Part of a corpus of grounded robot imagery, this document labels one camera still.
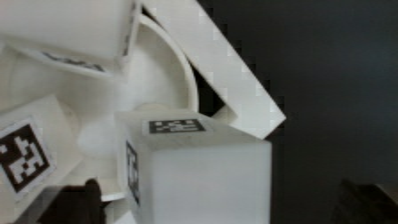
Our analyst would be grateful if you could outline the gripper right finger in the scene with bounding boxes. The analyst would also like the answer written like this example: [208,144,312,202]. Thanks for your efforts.
[330,179,398,224]

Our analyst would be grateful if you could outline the white right fence bar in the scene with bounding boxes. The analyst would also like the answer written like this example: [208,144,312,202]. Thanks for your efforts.
[142,0,286,139]

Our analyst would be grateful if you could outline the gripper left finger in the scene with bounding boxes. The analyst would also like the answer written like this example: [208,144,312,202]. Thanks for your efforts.
[39,179,104,224]

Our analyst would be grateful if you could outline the white stool leg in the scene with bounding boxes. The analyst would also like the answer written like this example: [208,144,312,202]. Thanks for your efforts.
[0,0,142,78]
[115,109,272,224]
[0,95,81,224]

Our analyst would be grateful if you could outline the white stool leg front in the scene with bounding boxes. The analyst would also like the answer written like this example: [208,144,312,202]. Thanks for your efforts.
[0,0,142,78]

